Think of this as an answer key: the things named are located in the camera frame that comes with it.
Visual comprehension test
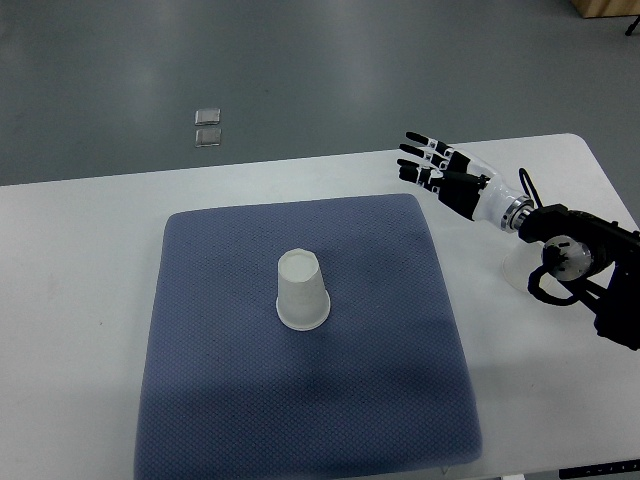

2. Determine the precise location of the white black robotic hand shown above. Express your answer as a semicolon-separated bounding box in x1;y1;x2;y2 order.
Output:
397;132;539;233

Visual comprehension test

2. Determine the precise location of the white paper cup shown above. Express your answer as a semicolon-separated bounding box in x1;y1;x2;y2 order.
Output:
502;242;542;293
276;248;331;331

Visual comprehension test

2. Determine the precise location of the white paper cup on mat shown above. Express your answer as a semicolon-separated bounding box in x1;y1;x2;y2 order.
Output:
276;248;331;331

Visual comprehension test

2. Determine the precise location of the wooden furniture corner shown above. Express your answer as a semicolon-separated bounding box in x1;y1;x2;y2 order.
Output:
571;0;639;19

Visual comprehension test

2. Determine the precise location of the blue textured cushion mat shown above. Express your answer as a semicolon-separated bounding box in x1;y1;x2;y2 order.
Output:
134;194;482;479

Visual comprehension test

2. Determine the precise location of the black stand leg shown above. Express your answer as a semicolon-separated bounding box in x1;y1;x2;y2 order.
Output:
625;16;640;36

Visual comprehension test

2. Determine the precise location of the upper metal floor plate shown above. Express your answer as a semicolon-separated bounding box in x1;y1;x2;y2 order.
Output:
194;107;221;126

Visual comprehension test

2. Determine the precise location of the black table control panel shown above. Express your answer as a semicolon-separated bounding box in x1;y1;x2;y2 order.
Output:
558;459;639;479

